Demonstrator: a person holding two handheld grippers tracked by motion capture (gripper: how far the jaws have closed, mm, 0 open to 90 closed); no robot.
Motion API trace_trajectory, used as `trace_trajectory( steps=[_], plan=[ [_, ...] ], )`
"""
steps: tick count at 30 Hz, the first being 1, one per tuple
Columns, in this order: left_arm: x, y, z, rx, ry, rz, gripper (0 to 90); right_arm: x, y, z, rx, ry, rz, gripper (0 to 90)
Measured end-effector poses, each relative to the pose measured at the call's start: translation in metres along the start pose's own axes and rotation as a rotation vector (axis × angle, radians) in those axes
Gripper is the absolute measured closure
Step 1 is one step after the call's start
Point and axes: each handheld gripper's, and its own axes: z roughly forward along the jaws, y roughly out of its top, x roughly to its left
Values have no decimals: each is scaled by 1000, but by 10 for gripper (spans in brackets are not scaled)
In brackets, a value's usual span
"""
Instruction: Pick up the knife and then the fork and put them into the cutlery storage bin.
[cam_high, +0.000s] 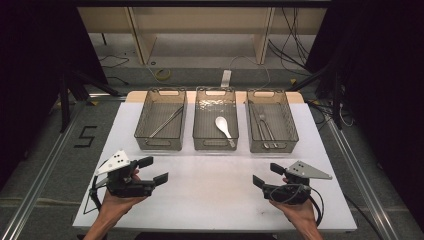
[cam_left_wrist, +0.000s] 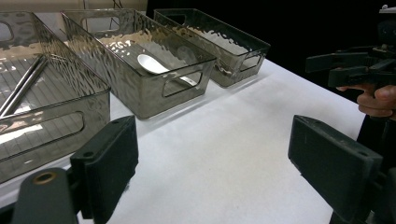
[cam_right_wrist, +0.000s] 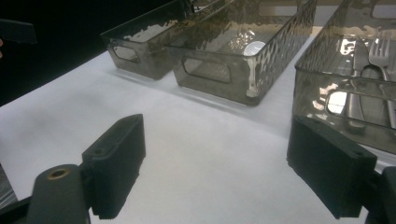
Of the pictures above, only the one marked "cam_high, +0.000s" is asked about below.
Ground aluminium floor rail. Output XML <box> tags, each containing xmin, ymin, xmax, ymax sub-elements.
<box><xmin>0</xmin><ymin>93</ymin><xmax>127</xmax><ymax>240</ymax></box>
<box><xmin>324</xmin><ymin>118</ymin><xmax>401</xmax><ymax>240</ymax></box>

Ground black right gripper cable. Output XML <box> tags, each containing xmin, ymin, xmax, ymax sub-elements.
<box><xmin>269</xmin><ymin>184</ymin><xmax>325</xmax><ymax>228</ymax></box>

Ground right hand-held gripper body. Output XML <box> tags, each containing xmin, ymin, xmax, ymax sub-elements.
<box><xmin>261</xmin><ymin>160</ymin><xmax>333</xmax><ymax>205</ymax></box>

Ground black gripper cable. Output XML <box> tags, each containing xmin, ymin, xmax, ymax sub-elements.
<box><xmin>269</xmin><ymin>184</ymin><xmax>325</xmax><ymax>228</ymax></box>
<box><xmin>88</xmin><ymin>174</ymin><xmax>109</xmax><ymax>212</ymax></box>

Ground silver table knife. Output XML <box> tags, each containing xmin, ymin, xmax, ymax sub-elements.
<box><xmin>249</xmin><ymin>101</ymin><xmax>270</xmax><ymax>150</ymax></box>

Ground white ceramic spoon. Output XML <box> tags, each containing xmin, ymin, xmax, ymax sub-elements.
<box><xmin>214</xmin><ymin>116</ymin><xmax>237</xmax><ymax>149</ymax></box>

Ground clear grey plastic bin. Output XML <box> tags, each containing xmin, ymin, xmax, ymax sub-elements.
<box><xmin>192</xmin><ymin>86</ymin><xmax>240</xmax><ymax>152</ymax></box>
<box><xmin>245</xmin><ymin>88</ymin><xmax>300</xmax><ymax>154</ymax></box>
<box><xmin>133</xmin><ymin>87</ymin><xmax>188</xmax><ymax>152</ymax></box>

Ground white floor cable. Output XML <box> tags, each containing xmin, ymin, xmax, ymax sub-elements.
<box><xmin>229</xmin><ymin>55</ymin><xmax>271</xmax><ymax>90</ymax></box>

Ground metal chopstick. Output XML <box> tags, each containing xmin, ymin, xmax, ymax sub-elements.
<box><xmin>149</xmin><ymin>106</ymin><xmax>185</xmax><ymax>140</ymax></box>
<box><xmin>146</xmin><ymin>105</ymin><xmax>184</xmax><ymax>139</ymax></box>

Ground person's right hand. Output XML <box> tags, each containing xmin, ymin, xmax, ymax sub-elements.
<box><xmin>269</xmin><ymin>199</ymin><xmax>316</xmax><ymax>224</ymax></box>

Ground black metal stand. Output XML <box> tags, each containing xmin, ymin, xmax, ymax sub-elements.
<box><xmin>58</xmin><ymin>68</ymin><xmax>123</xmax><ymax>134</ymax></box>
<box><xmin>288</xmin><ymin>63</ymin><xmax>344</xmax><ymax>131</ymax></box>

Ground black curtain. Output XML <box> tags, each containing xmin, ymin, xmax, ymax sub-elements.
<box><xmin>0</xmin><ymin>0</ymin><xmax>108</xmax><ymax>188</ymax></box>
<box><xmin>309</xmin><ymin>0</ymin><xmax>424</xmax><ymax>231</ymax></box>

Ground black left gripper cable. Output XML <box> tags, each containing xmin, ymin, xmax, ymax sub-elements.
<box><xmin>88</xmin><ymin>174</ymin><xmax>109</xmax><ymax>212</ymax></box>

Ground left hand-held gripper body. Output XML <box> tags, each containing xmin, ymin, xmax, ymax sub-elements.
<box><xmin>95</xmin><ymin>149</ymin><xmax>157</xmax><ymax>198</ymax></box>

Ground person's left hand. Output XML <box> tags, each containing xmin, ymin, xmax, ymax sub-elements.
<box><xmin>99</xmin><ymin>191</ymin><xmax>148</xmax><ymax>218</ymax></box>

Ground thin black floor cable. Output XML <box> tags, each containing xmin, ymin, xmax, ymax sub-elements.
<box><xmin>106</xmin><ymin>75</ymin><xmax>130</xmax><ymax>86</ymax></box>
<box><xmin>98</xmin><ymin>54</ymin><xmax>130</xmax><ymax>69</ymax></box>

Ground thick black floor cable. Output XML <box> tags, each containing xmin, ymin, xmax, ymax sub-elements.
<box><xmin>344</xmin><ymin>194</ymin><xmax>381</xmax><ymax>240</ymax></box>

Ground silver fork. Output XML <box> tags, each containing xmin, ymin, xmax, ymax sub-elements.
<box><xmin>259</xmin><ymin>113</ymin><xmax>278</xmax><ymax>149</ymax></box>

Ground yellow cable coil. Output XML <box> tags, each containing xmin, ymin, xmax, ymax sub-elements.
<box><xmin>153</xmin><ymin>67</ymin><xmax>173</xmax><ymax>83</ymax></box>

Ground beige wooden shelf unit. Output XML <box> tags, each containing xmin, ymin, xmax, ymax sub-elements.
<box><xmin>77</xmin><ymin>6</ymin><xmax>328</xmax><ymax>66</ymax></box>

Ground black floor cable bundle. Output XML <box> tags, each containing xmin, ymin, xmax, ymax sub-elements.
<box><xmin>267</xmin><ymin>39</ymin><xmax>313</xmax><ymax>74</ymax></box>

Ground white power strip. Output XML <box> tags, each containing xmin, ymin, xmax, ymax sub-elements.
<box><xmin>220</xmin><ymin>69</ymin><xmax>233</xmax><ymax>88</ymax></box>

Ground black hanging cable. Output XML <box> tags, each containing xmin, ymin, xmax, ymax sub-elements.
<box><xmin>281</xmin><ymin>7</ymin><xmax>309</xmax><ymax>64</ymax></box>
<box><xmin>293</xmin><ymin>7</ymin><xmax>309</xmax><ymax>63</ymax></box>

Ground tangled thin floor cables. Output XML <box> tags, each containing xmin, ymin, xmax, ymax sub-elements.
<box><xmin>308</xmin><ymin>99</ymin><xmax>355</xmax><ymax>129</ymax></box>

